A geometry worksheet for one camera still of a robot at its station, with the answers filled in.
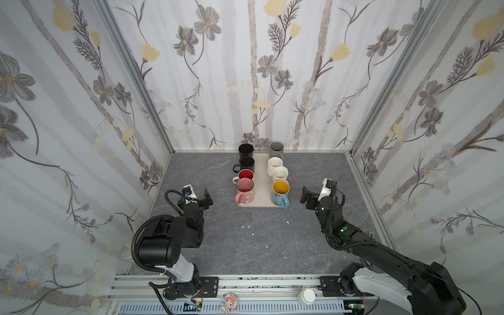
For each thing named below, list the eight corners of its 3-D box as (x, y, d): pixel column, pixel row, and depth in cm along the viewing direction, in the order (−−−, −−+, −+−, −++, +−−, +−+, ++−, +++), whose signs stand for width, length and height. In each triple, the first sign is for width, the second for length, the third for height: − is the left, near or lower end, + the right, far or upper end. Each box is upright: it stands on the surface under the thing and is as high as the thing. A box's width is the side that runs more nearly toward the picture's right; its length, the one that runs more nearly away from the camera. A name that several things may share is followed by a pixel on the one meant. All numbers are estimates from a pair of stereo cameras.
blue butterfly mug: (272, 212, 96) (274, 201, 88) (271, 191, 104) (272, 179, 96) (288, 212, 96) (292, 201, 88) (286, 191, 104) (289, 179, 96)
